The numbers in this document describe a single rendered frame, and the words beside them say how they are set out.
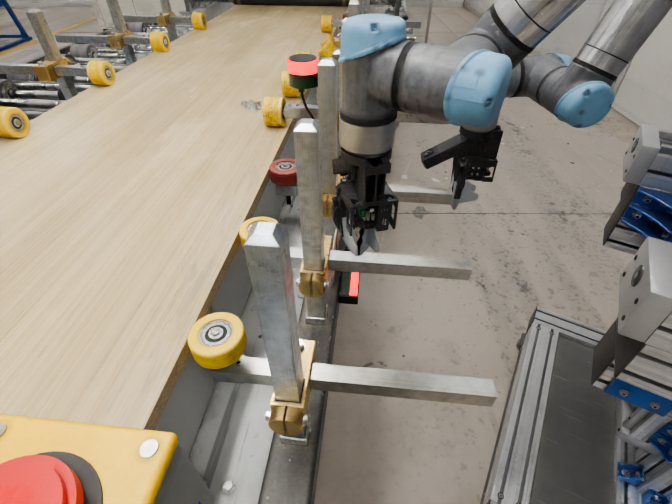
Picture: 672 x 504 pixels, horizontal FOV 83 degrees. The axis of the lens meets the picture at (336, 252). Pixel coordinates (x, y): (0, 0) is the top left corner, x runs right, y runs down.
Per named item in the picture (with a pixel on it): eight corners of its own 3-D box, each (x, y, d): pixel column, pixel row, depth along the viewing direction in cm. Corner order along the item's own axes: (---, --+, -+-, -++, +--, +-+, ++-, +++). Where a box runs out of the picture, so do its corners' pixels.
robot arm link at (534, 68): (576, 107, 73) (522, 111, 73) (546, 87, 82) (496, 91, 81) (594, 63, 68) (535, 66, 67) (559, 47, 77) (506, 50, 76)
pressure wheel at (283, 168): (306, 196, 102) (304, 156, 95) (301, 213, 96) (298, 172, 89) (277, 194, 103) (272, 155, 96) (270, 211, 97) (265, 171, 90)
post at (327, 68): (337, 246, 105) (337, 55, 73) (335, 254, 102) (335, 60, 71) (324, 245, 105) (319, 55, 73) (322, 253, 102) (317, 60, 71)
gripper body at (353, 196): (348, 240, 56) (349, 166, 48) (334, 208, 63) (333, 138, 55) (396, 232, 58) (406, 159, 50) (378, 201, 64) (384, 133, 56)
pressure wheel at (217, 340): (238, 344, 67) (225, 300, 59) (263, 375, 62) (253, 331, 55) (195, 372, 62) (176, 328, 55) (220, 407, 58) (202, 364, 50)
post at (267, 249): (309, 433, 69) (286, 217, 37) (306, 453, 66) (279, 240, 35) (290, 431, 69) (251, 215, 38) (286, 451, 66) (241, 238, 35)
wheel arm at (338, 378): (486, 390, 61) (493, 376, 58) (490, 411, 58) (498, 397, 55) (222, 365, 64) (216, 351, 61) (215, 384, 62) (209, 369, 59)
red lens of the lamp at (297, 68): (320, 66, 76) (320, 54, 75) (316, 75, 71) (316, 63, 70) (291, 65, 76) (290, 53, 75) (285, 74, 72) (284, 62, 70)
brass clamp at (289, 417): (319, 358, 65) (319, 340, 62) (307, 438, 55) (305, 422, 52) (284, 354, 66) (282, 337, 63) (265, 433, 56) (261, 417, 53)
